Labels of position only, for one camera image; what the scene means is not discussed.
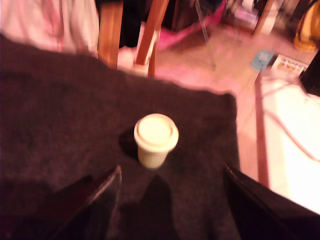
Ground cream white coffee capsule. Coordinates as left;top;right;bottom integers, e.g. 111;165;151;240
133;113;180;171

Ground white floor mat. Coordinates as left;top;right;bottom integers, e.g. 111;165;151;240
259;77;320;216

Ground dark fleece table cloth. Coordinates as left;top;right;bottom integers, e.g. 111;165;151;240
0;33;242;240

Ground patterned white box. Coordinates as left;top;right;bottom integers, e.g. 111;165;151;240
271;54;310;75

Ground blue card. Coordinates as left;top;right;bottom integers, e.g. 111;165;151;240
250;49;275;70

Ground wooden chair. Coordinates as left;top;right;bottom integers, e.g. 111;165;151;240
96;0;171;77

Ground yellow bag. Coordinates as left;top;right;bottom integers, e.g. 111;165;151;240
293;0;320;53

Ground pink round tub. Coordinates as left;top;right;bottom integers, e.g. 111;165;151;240
157;0;227;52

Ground pale pink hanging garment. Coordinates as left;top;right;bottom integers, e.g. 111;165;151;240
0;0;100;57

